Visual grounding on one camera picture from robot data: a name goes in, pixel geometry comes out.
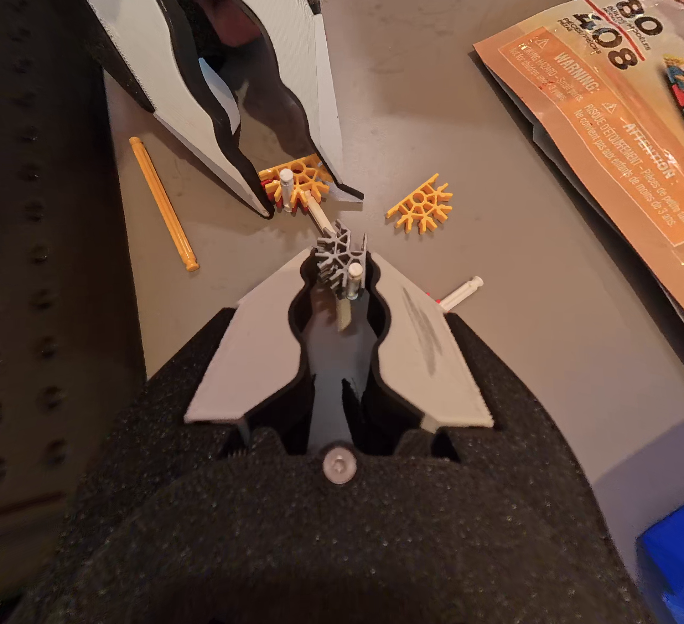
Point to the grey connector assembly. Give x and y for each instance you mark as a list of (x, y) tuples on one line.
[(336, 255)]

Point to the red connector with white rod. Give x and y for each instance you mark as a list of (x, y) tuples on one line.
[(462, 292)]

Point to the yellow connector piece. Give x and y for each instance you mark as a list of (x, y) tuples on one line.
[(422, 204)]

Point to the yellow and red connector assembly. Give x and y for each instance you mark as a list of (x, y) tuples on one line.
[(299, 175)]

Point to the orange toy package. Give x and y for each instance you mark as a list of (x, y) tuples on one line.
[(588, 100)]

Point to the person's left hand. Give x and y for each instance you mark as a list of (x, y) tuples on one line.
[(238, 28)]

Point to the yellow plastic rod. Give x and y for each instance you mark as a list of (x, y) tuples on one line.
[(163, 201)]

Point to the blue plastic bin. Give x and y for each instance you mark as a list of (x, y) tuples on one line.
[(665, 570)]

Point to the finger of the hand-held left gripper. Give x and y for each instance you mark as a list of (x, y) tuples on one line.
[(144, 46), (278, 20)]

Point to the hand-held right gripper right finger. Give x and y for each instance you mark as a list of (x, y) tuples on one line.
[(433, 367)]

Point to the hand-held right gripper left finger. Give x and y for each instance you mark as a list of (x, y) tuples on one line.
[(246, 362)]

